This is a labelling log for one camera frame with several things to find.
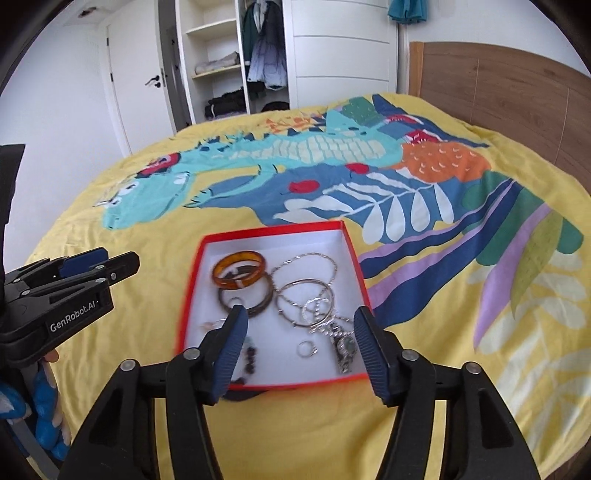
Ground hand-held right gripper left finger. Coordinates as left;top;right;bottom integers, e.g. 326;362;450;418
58;305;250;480

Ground dark beaded bracelet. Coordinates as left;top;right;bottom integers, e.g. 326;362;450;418
230;336;260;385

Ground white wardrobe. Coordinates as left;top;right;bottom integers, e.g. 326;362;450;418
175;0;400;126

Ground teal hanging cloth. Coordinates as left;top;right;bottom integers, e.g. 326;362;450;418
387;0;428;25

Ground amber bangle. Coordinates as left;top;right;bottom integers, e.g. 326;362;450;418
211;250;267;291

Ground wooden headboard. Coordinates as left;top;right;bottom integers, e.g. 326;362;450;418
409;41;591;181

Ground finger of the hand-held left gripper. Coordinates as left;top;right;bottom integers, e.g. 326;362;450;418
4;247;110;296
21;251;140;305

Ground blue and white clothing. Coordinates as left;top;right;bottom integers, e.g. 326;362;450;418
0;364;72;462

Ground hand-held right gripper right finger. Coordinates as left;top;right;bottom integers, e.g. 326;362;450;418
353;306;543;480

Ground hanging coats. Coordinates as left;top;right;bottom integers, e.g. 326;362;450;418
242;0;290;92

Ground dark brown bangle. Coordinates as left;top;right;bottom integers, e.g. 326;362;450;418
218;272;274;317

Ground thin silver bangle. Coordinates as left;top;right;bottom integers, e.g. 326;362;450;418
276;279;334;329

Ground red jewelry box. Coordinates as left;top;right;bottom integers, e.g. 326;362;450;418
175;220;374;392

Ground white door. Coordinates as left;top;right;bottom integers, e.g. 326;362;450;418
105;9;180;157

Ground silver chain necklace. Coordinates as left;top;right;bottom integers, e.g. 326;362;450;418
270;251;342;335

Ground folded grey clothes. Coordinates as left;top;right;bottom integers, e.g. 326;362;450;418
194;52;240;76

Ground folded black clothes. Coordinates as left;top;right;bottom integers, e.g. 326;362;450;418
205;90;246;119

